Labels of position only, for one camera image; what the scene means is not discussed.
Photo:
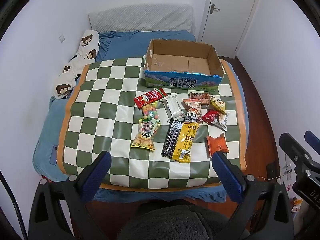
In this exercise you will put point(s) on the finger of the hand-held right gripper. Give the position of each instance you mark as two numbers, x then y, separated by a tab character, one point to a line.
312	140
295	152

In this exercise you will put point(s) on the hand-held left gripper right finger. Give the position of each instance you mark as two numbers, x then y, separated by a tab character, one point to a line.
227	172

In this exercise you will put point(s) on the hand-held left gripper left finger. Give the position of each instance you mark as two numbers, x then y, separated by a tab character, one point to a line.
96	172

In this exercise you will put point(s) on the orange snack packet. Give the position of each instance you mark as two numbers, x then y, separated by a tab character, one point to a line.
217	143

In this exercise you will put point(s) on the cardboard box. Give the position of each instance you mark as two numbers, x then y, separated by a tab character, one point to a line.
175	65

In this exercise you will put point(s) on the blue phone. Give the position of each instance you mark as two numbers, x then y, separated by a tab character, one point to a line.
53	154

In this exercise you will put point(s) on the white striped snack packet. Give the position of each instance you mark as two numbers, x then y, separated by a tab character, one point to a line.
222	122

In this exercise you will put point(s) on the green white checkered mat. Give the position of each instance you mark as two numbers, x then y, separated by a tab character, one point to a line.
105	120

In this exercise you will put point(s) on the small red snack packet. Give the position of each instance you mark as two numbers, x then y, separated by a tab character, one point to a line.
210	117

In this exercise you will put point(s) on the beige biscuit packet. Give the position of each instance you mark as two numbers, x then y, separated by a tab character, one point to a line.
145	137

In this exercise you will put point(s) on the black snack packet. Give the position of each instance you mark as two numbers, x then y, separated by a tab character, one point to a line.
172	137

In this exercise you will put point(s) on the person's grey fuzzy clothing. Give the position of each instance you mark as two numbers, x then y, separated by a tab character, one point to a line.
185	222

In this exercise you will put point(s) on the light blue blanket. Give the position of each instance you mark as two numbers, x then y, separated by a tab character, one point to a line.
50	125

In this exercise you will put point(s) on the panda print snack packet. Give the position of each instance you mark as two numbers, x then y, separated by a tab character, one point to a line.
193	112

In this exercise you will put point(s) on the yellow triangular snack packet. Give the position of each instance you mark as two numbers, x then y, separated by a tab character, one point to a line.
218	104

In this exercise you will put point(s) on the colourful candy bag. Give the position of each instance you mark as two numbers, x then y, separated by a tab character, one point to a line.
150	113

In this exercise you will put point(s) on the brown snack packet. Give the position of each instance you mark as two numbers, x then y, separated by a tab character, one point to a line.
200	96

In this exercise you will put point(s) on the white wrapped snack packet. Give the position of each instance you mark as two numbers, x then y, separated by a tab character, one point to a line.
172	107

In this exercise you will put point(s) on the bear print pillow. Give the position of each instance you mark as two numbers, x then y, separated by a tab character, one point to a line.
82	55

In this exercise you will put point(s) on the blue bed sheet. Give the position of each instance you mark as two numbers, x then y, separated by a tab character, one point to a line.
120	45

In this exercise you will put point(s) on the white door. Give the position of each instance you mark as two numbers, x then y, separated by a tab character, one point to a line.
230	17

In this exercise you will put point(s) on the white padded headboard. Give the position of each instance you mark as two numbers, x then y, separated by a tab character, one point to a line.
140	17

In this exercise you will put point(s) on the white wall socket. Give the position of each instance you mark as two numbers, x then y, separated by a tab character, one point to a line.
290	172

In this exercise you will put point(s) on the white wall switch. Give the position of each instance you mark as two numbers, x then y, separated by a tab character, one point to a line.
61	38

